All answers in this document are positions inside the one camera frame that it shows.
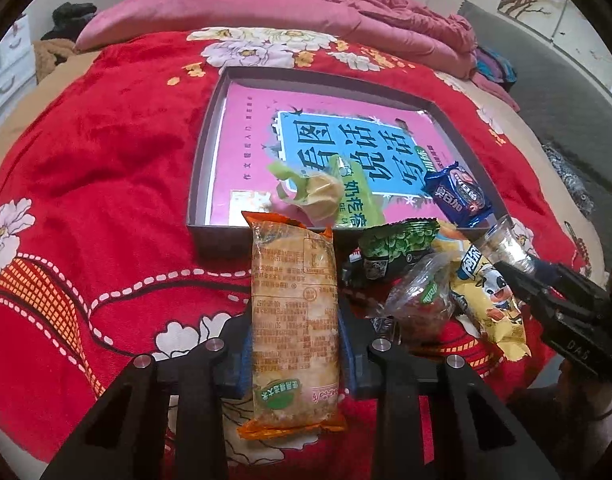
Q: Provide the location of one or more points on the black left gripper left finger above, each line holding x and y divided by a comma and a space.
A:
123, 435

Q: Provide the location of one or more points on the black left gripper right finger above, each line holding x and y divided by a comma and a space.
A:
434, 419

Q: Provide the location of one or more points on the orange rice cracker packet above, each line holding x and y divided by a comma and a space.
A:
295, 370

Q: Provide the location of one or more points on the clear packet crispy snack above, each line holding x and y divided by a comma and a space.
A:
510, 242

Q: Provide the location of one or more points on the yellow cartoon cow packet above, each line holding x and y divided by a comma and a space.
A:
482, 294

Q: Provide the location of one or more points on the clear packet red snack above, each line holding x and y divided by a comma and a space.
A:
420, 302

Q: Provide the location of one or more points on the blue oreo cookie packet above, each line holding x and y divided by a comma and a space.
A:
458, 195

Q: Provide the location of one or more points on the green patterned snack packet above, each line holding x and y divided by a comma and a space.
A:
389, 249

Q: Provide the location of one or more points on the grey quilted headboard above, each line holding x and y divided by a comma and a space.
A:
559, 103

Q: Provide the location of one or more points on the red floral blanket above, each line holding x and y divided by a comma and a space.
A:
96, 263

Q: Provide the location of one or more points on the pink and blue book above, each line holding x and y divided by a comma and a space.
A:
257, 126

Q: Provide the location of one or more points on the colourful folded clothes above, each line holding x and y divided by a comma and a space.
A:
495, 67

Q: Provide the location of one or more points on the green milk candy packet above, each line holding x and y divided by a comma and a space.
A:
339, 195

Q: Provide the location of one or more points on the grey shallow box tray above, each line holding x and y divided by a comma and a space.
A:
235, 241

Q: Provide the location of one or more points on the pink crumpled duvet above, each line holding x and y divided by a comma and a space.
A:
446, 43

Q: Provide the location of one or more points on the white drawer cabinet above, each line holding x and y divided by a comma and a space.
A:
17, 65

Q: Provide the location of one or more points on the black clothes pile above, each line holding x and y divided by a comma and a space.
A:
69, 19

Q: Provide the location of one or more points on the pink pillow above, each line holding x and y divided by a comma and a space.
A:
133, 18

